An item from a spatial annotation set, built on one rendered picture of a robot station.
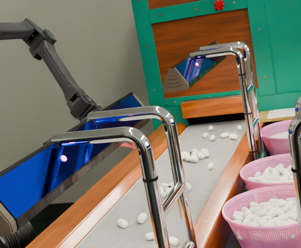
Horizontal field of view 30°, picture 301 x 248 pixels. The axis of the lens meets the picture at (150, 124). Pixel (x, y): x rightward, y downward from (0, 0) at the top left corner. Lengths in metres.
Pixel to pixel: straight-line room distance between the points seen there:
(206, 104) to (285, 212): 1.01
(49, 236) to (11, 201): 0.72
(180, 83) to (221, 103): 0.75
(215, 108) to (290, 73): 0.34
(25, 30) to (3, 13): 1.44
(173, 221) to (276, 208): 0.27
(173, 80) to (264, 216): 0.48
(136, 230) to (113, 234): 0.06
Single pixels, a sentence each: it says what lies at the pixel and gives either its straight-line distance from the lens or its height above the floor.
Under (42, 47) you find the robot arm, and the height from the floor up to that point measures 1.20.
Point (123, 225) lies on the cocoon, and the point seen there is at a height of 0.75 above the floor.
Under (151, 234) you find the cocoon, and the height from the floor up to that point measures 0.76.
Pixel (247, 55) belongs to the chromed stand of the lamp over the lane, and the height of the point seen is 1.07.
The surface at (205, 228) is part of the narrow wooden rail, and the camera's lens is 1.38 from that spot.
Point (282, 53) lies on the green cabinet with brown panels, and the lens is 2.40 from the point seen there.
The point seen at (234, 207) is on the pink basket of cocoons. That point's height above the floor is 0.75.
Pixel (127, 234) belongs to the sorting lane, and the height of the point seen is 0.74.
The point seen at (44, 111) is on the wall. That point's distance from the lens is 3.67.
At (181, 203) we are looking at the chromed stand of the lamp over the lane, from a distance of 1.09.
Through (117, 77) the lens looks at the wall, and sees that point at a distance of 3.43.
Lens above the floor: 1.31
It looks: 12 degrees down
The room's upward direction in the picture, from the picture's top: 10 degrees counter-clockwise
